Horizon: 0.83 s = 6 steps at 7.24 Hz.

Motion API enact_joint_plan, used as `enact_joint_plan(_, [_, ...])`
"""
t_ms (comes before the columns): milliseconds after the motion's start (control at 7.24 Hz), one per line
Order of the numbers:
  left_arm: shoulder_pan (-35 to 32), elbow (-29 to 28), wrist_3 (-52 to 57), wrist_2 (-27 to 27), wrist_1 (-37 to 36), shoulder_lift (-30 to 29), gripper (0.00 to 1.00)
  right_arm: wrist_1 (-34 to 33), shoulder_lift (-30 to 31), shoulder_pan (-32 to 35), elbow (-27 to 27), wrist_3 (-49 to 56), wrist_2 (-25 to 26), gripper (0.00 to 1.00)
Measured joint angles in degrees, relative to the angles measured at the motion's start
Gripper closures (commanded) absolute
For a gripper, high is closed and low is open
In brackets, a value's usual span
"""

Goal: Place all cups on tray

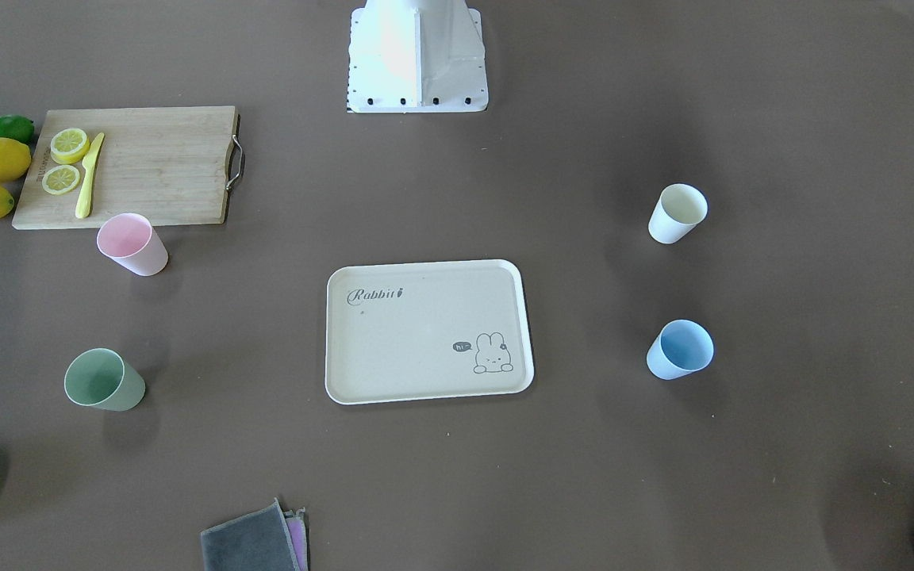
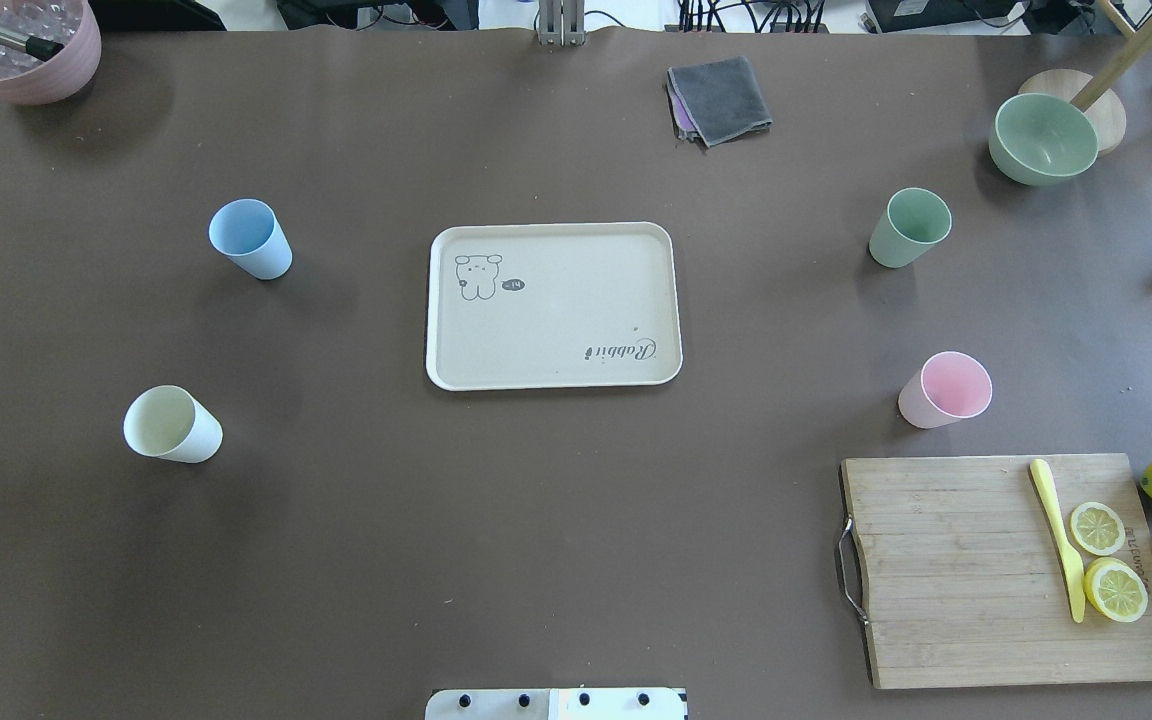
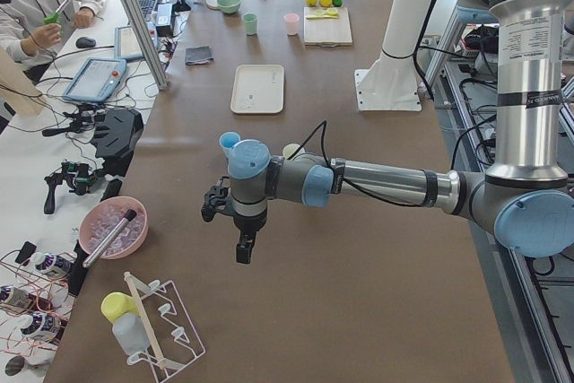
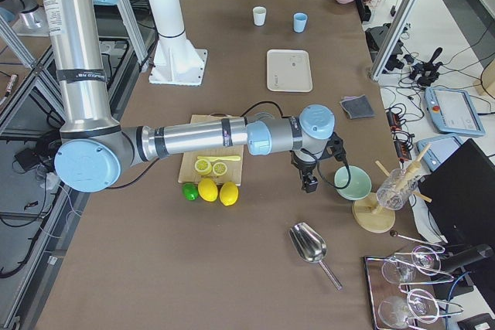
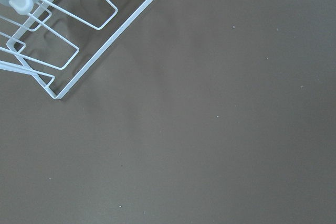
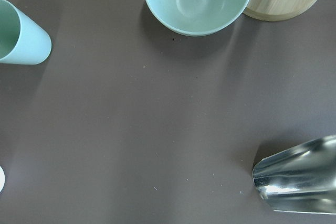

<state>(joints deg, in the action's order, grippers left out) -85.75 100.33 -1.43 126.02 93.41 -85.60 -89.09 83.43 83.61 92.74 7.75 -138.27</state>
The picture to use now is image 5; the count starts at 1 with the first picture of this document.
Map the white wire cup rack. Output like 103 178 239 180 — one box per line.
1 0 154 102

